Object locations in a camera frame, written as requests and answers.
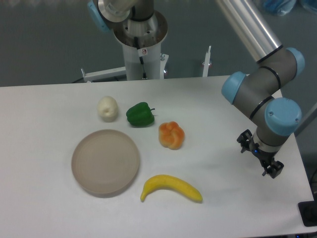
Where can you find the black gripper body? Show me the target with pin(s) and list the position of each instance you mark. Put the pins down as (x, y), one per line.
(262, 151)

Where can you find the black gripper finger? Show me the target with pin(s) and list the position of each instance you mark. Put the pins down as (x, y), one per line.
(245, 140)
(272, 169)

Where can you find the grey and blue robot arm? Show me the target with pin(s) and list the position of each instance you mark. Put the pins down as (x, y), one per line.
(276, 118)

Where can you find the yellow banana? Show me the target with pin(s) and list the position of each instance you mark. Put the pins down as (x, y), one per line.
(173, 183)

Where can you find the black device at table edge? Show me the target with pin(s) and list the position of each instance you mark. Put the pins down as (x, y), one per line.
(308, 211)

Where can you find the orange knotted bread roll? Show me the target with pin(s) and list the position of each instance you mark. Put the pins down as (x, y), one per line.
(171, 135)

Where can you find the green bell pepper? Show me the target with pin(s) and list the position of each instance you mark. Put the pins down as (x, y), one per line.
(140, 115)

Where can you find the blue plastic bag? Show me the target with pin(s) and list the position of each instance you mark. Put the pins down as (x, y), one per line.
(278, 7)

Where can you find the white garlic bulb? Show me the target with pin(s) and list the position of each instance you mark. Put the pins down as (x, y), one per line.
(107, 109)

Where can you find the beige round plate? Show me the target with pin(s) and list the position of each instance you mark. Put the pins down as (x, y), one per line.
(105, 163)

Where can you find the white upright post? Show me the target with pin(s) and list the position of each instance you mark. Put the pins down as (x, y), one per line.
(207, 62)

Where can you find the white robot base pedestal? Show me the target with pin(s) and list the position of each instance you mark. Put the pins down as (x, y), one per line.
(141, 44)

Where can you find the white metal frame bracket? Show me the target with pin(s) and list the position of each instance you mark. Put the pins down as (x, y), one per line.
(103, 75)

